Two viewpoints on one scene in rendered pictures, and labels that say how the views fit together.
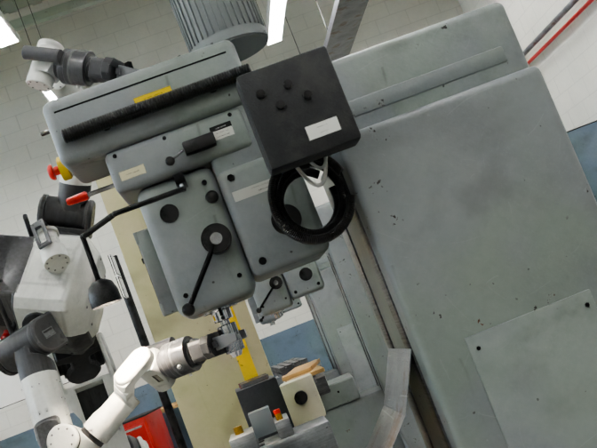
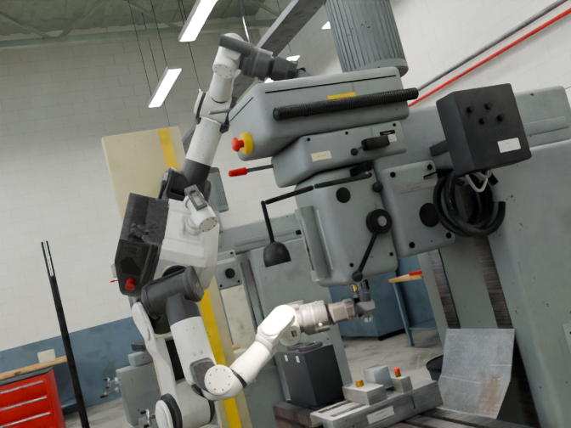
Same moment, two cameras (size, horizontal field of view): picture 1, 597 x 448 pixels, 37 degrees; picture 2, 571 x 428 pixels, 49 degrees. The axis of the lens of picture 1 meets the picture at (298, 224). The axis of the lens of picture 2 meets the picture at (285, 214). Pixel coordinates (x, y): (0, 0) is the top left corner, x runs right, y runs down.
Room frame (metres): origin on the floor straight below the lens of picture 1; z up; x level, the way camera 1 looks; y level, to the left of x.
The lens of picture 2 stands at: (0.47, 0.95, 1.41)
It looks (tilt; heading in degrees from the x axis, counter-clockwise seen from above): 4 degrees up; 342
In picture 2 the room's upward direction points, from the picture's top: 14 degrees counter-clockwise
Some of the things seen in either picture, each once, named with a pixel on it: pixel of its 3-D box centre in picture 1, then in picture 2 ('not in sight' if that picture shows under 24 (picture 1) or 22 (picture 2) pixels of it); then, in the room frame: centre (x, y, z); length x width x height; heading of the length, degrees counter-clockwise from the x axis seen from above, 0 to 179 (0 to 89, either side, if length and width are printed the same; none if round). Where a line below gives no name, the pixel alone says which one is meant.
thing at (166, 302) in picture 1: (156, 272); (312, 243); (2.13, 0.36, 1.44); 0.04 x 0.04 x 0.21; 6
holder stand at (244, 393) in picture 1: (264, 411); (310, 371); (2.68, 0.29, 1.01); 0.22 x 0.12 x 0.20; 8
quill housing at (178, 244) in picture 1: (197, 245); (344, 226); (2.15, 0.24, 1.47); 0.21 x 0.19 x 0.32; 6
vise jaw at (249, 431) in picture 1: (244, 441); (364, 392); (2.17, 0.31, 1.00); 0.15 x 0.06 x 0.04; 5
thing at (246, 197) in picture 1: (272, 217); (398, 213); (2.16, 0.05, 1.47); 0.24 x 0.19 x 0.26; 6
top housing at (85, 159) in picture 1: (153, 114); (318, 114); (2.15, 0.23, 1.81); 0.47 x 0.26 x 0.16; 96
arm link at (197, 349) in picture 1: (199, 351); (333, 314); (2.18, 0.33, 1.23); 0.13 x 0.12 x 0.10; 161
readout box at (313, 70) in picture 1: (298, 110); (484, 128); (1.84, -0.08, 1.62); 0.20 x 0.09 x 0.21; 96
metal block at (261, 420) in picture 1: (262, 421); (377, 377); (2.18, 0.25, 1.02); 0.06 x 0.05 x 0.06; 5
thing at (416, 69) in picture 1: (359, 103); (460, 137); (2.20, -0.25, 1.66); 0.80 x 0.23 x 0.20; 96
